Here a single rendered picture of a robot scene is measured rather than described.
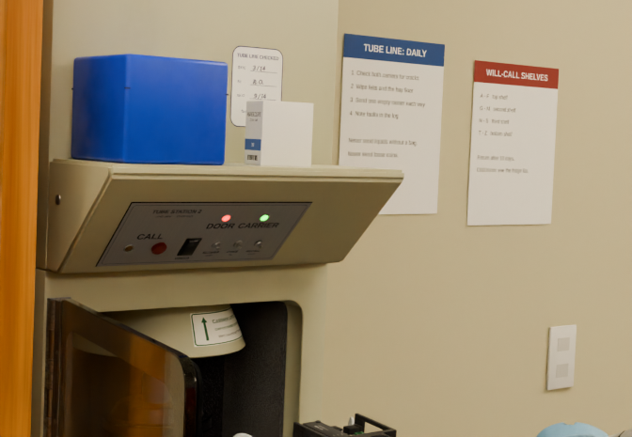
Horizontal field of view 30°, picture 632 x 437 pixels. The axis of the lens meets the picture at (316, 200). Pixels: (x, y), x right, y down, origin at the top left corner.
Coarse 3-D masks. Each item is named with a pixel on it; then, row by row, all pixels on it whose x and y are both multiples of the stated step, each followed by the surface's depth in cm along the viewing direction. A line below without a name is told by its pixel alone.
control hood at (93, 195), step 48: (96, 192) 97; (144, 192) 98; (192, 192) 101; (240, 192) 104; (288, 192) 107; (336, 192) 111; (384, 192) 114; (48, 240) 104; (96, 240) 101; (288, 240) 114; (336, 240) 118
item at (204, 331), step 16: (224, 304) 122; (128, 320) 116; (144, 320) 116; (160, 320) 116; (176, 320) 117; (192, 320) 117; (208, 320) 118; (224, 320) 120; (160, 336) 116; (176, 336) 116; (192, 336) 117; (208, 336) 118; (224, 336) 119; (240, 336) 122; (192, 352) 116; (208, 352) 117; (224, 352) 118
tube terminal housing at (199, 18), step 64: (64, 0) 104; (128, 0) 108; (192, 0) 112; (256, 0) 116; (320, 0) 121; (64, 64) 104; (320, 64) 122; (64, 128) 105; (320, 128) 122; (320, 320) 124; (320, 384) 124
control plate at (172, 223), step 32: (128, 224) 101; (160, 224) 103; (192, 224) 105; (224, 224) 107; (256, 224) 109; (288, 224) 111; (128, 256) 104; (160, 256) 107; (192, 256) 109; (224, 256) 111; (256, 256) 114
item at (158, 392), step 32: (64, 320) 101; (96, 320) 93; (64, 352) 101; (96, 352) 93; (128, 352) 86; (160, 352) 81; (64, 384) 101; (96, 384) 93; (128, 384) 86; (160, 384) 81; (192, 384) 77; (64, 416) 101; (96, 416) 93; (128, 416) 86; (160, 416) 81; (192, 416) 77
